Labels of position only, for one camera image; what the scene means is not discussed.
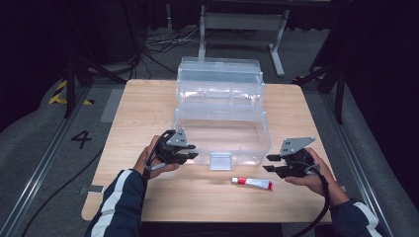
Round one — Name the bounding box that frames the person's right hand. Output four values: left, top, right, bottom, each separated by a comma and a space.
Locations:
285, 147, 351, 207

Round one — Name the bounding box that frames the person's left hand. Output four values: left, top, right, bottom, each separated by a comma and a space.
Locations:
132, 135, 181, 181

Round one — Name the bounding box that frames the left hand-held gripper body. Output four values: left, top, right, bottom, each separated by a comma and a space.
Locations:
151, 127, 191, 166

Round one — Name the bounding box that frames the bundle of floor cables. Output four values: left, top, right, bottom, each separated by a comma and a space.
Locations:
140, 27, 203, 75

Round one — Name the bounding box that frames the hand-held gripper cable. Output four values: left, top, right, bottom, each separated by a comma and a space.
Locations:
141, 129, 176, 186
291, 163, 332, 237

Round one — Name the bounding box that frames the right hand-held gripper cable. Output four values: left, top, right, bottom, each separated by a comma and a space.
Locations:
291, 163, 332, 237

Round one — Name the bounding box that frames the red and white tube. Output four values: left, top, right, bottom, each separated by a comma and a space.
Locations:
230, 176, 275, 193

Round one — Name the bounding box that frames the grey metal floor rail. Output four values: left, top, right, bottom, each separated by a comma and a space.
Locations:
0, 86, 94, 237
319, 93, 396, 237

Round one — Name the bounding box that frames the black tripod stand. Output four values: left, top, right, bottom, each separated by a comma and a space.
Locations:
63, 53, 128, 119

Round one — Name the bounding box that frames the black metal stand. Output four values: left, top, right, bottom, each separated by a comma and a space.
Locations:
292, 55, 348, 125

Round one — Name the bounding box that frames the left hand-held gripper cable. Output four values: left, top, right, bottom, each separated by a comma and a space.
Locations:
141, 129, 176, 186

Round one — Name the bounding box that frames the clear plastic storage box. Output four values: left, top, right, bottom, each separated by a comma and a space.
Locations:
171, 56, 273, 172

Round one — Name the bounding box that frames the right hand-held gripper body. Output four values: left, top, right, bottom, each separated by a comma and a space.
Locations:
278, 136, 319, 180

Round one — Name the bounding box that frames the black floor cable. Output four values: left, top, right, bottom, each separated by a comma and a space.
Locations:
21, 148, 105, 237

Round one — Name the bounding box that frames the grey metal stand frame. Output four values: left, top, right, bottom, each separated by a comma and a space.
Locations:
197, 4, 292, 79

